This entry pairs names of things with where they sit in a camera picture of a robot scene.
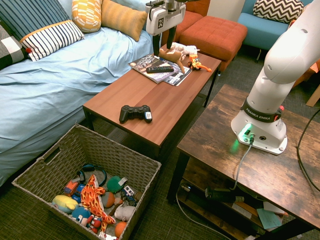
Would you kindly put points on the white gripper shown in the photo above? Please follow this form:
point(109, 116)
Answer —
point(165, 20)

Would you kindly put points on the black gamepad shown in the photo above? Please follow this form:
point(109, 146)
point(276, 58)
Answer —
point(132, 112)

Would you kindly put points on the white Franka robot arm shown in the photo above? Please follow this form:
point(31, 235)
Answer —
point(275, 75)

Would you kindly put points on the grey wicker basket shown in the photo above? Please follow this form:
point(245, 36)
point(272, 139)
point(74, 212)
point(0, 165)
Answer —
point(100, 150)

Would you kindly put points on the brown kangaroo plush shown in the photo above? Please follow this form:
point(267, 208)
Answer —
point(170, 55)

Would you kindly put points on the white unicorn plush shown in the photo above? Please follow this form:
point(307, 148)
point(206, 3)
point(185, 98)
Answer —
point(182, 48)

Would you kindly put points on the black remote control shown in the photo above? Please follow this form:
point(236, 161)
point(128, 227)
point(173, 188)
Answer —
point(160, 69)

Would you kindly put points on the magazine with snowy trees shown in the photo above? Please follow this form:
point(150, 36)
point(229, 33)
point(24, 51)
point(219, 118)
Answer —
point(142, 62)

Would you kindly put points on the orange upholstered armchair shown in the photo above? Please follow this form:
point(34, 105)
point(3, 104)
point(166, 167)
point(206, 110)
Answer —
point(192, 17)

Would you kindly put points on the orange toy excavator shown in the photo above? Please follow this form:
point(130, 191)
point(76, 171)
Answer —
point(195, 62)

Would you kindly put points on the business magazine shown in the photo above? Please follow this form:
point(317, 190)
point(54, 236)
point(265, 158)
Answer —
point(178, 78)

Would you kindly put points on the mustard yellow pillow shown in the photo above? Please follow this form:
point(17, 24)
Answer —
point(122, 17)

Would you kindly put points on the orange tufted ottoman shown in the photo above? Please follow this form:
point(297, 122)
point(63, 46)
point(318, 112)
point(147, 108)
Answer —
point(212, 32)

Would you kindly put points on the red-brown wooden coffee table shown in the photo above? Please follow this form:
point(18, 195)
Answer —
point(155, 100)

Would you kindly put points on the yellow white patterned pillow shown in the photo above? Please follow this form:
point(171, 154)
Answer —
point(86, 15)

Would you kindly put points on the blue armchair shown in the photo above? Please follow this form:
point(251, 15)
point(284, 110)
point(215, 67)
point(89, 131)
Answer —
point(257, 30)

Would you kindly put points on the light blue covered sofa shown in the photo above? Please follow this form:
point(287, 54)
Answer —
point(62, 82)

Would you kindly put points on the rustic dark wooden table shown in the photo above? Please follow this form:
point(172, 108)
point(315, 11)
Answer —
point(215, 140)

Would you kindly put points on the white navy striped pillow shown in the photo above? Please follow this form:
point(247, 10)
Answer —
point(50, 40)

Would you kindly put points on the black white chevron pillow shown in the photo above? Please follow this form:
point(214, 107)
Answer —
point(277, 10)

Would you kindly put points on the dark blue striped pillow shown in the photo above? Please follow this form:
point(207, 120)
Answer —
point(30, 15)

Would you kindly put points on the blue black headphones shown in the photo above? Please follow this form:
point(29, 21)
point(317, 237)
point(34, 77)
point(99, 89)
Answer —
point(87, 167)

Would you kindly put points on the green plush ball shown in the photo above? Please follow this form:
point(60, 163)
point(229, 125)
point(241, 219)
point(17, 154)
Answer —
point(113, 183)

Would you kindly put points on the black white checked pillow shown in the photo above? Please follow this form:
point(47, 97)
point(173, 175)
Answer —
point(10, 50)

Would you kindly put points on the blue white toy truck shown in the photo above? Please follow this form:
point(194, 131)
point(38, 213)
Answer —
point(128, 192)

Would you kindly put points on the wooden furniture leg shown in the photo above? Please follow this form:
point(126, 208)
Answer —
point(314, 96)

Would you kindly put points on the black power adapter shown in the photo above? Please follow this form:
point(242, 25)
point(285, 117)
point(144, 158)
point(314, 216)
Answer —
point(220, 195)

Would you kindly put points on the grey orange plush ball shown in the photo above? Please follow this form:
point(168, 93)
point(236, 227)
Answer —
point(108, 200)

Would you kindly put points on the orange toy truck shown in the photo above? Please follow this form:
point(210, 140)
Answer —
point(71, 187)

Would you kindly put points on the blue toy car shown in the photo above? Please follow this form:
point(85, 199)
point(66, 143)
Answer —
point(78, 193)

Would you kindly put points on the grey white plush animal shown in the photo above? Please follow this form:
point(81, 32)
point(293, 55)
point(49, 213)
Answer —
point(125, 212)

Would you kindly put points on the white paper sheet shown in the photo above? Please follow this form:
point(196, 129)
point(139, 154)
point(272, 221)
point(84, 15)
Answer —
point(241, 210)

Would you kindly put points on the yellow plush toy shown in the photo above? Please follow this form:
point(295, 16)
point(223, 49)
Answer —
point(63, 202)

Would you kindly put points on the Captain America plush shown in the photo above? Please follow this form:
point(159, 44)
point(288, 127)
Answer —
point(81, 215)

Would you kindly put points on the teal notebook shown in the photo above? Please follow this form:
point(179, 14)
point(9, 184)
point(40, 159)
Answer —
point(268, 218)

